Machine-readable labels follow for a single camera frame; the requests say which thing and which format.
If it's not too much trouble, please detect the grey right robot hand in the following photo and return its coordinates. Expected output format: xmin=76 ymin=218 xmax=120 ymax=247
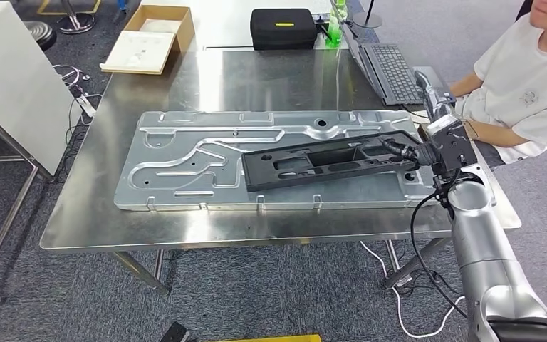
xmin=380 ymin=71 xmax=454 ymax=167

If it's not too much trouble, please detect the black plastic plate frame part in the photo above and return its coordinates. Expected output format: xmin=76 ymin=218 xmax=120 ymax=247
xmin=241 ymin=130 xmax=425 ymax=192

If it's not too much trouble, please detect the stainless steel workbench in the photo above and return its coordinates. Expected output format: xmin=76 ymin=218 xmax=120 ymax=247
xmin=39 ymin=47 xmax=522 ymax=297

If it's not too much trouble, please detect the grey laptop computer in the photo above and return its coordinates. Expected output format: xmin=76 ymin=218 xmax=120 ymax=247
xmin=337 ymin=4 xmax=425 ymax=107

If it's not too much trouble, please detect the round grey stand base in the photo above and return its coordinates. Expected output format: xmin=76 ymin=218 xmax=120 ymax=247
xmin=353 ymin=0 xmax=384 ymax=30

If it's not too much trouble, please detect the person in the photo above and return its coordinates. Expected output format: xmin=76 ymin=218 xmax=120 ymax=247
xmin=448 ymin=0 xmax=547 ymax=166

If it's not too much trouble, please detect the green plastic bottle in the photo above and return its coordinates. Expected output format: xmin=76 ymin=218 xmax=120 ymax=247
xmin=326 ymin=0 xmax=348 ymax=48

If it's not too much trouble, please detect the black zip case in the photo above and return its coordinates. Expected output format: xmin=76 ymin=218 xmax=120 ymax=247
xmin=249 ymin=8 xmax=318 ymax=51

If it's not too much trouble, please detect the stamped sheet metal panel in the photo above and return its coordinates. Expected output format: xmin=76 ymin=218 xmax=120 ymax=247
xmin=113 ymin=110 xmax=437 ymax=212

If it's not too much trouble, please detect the open cardboard box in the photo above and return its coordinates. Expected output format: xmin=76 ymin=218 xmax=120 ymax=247
xmin=100 ymin=4 xmax=196 ymax=76

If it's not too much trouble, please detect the white foam insert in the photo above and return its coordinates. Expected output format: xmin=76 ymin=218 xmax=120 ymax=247
xmin=101 ymin=30 xmax=175 ymax=72

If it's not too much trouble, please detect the white power strip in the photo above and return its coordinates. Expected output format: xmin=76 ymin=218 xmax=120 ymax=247
xmin=73 ymin=92 xmax=98 ymax=118

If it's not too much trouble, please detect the chrome round stand base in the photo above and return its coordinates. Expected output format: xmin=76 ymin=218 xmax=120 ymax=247
xmin=56 ymin=0 xmax=96 ymax=35

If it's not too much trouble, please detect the black round stool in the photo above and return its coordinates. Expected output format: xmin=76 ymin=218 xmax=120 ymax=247
xmin=23 ymin=21 xmax=58 ymax=52

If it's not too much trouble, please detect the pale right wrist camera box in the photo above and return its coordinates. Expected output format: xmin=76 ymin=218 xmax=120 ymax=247
xmin=425 ymin=114 xmax=479 ymax=180

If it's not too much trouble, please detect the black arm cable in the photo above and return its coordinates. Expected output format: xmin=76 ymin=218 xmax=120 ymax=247
xmin=409 ymin=170 xmax=469 ymax=319

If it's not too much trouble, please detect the white floor cable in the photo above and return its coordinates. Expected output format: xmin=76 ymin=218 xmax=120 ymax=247
xmin=359 ymin=240 xmax=466 ymax=340

